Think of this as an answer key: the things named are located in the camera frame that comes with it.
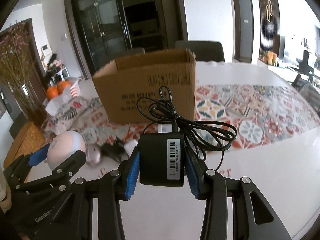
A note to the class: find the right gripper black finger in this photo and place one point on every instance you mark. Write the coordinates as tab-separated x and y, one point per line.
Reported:
67	164

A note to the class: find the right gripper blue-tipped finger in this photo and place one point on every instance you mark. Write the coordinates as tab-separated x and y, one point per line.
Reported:
18	170

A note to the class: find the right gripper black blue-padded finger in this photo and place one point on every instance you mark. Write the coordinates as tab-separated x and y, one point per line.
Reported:
71	217
253	216

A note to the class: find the black power adapter with cable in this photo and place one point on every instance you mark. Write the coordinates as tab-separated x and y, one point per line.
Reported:
162	155

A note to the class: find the round white bald-head toy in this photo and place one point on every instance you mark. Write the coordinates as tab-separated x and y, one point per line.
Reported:
63	146

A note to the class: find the silver computer mouse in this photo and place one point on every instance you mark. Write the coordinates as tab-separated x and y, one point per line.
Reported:
93	155

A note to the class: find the woven yellow placemat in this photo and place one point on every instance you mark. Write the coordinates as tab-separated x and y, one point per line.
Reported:
28	140

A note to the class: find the black small charger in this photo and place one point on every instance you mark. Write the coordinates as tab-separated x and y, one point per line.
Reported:
115	151

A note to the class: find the floral fabric tissue pouch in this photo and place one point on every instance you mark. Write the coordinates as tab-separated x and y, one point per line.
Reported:
66	115

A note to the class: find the white basket of oranges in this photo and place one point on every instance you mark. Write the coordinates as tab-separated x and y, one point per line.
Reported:
56	90

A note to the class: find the patterned table runner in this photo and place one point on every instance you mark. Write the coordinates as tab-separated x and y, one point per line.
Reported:
261	114

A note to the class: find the brown cardboard box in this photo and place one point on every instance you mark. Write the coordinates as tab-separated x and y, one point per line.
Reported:
131	81

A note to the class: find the white battery charger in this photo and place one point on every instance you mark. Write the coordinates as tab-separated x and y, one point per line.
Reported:
164	128

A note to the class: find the glass vase with dried flowers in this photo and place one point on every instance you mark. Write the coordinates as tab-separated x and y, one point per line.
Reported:
17	65

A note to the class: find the dark left dining chair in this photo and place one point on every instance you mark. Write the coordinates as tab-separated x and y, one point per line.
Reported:
129	52

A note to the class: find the dark dining chair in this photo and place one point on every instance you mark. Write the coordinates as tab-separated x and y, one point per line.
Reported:
204	50
129	52

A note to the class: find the white tv console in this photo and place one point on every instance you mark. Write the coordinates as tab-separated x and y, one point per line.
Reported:
288	73

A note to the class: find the dark glass door cabinet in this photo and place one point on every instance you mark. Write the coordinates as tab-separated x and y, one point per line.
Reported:
100	29

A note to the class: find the dark right dining chair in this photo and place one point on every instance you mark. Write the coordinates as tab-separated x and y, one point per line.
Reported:
204	50

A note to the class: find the white USB wall charger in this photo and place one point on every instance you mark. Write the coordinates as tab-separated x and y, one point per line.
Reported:
130	146

